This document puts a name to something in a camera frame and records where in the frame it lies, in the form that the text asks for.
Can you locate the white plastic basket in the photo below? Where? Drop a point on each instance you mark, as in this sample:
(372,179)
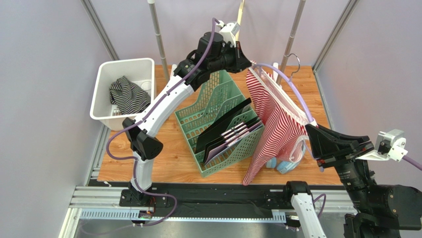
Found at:
(138,71)

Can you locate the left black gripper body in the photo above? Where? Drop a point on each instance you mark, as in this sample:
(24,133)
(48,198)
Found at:
(227,57)

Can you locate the black folder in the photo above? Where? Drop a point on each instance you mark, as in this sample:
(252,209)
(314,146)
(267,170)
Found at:
(242,112)

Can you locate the blue headphones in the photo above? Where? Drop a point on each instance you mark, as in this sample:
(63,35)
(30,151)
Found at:
(283,167)

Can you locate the purple plastic hanger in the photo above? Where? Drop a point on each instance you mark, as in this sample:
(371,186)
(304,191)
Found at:
(293,85)

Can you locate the left rack pole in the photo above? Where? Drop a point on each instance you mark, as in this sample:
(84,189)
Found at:
(154,15)

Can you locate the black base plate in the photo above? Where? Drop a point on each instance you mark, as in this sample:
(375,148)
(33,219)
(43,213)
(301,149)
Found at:
(221,201)

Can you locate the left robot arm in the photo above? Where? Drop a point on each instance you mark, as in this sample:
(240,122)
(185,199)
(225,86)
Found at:
(215,52)

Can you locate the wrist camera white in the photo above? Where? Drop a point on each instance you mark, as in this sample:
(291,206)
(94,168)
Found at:
(229,31)
(389,146)

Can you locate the red white striped tank top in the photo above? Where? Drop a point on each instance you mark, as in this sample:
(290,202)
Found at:
(273,125)

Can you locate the pink booklets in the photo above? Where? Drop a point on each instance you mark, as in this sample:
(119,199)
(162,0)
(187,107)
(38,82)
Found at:
(229,138)

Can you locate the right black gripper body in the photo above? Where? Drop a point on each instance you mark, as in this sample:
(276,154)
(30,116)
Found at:
(345,152)

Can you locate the black white striped tank top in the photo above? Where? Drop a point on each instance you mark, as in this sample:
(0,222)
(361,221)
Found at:
(129,97)

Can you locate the green plastic file organizer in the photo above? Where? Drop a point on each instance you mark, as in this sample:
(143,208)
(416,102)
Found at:
(216,96)

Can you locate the left white rack foot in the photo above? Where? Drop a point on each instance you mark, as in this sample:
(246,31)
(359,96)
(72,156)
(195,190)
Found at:
(171,74)

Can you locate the cream wooden hanger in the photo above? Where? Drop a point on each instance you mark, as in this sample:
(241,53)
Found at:
(240,12)

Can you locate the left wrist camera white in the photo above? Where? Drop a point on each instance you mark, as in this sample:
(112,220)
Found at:
(229,31)

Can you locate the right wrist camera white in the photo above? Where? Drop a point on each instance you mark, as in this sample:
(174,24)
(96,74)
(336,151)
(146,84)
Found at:
(389,146)

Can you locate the aluminium frame rail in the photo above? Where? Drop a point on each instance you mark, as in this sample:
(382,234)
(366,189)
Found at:
(94,212)

